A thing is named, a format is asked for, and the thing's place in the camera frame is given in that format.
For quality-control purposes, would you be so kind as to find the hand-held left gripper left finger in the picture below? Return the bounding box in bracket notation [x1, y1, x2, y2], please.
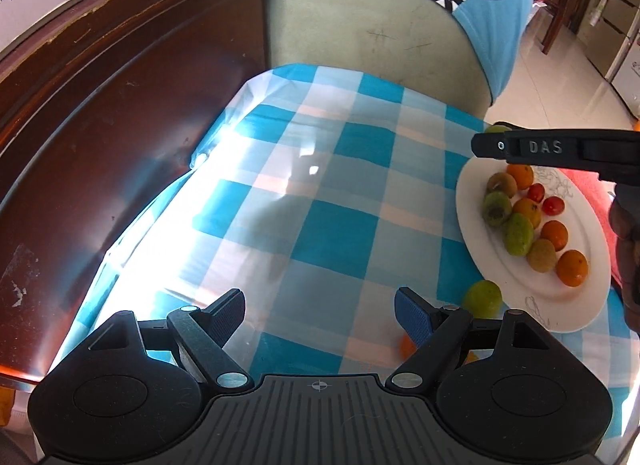
[87, 287, 253, 391]

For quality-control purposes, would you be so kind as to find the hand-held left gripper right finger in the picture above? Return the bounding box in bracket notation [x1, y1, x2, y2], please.
[390, 286, 553, 390]

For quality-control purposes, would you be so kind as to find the small orange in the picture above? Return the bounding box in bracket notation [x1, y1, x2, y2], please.
[512, 198, 542, 230]
[506, 164, 535, 191]
[540, 220, 570, 251]
[556, 249, 589, 288]
[398, 336, 480, 365]

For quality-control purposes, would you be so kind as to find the brownish jujube with stem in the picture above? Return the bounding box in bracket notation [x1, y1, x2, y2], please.
[486, 172, 518, 197]

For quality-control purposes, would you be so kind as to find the white plate with rose print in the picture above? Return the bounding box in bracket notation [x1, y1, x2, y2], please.
[455, 158, 612, 333]

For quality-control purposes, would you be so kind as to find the pink towel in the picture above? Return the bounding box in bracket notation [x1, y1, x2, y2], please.
[562, 169, 640, 296]

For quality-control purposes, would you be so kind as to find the chair with blue cover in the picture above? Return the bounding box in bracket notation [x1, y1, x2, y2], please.
[282, 0, 534, 107]

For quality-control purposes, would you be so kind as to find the silver refrigerator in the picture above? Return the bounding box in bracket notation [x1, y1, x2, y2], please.
[580, 0, 640, 111]

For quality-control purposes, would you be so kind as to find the blue white checkered tablecloth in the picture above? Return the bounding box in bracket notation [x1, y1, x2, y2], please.
[65, 64, 636, 396]

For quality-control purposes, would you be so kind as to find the brown wooden chair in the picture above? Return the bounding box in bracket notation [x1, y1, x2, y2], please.
[542, 0, 593, 57]

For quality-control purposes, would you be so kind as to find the pale green upholstered chair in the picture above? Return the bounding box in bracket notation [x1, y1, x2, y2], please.
[264, 0, 493, 118]

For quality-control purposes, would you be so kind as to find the brown wooden headboard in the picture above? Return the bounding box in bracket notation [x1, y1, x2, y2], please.
[0, 0, 273, 381]

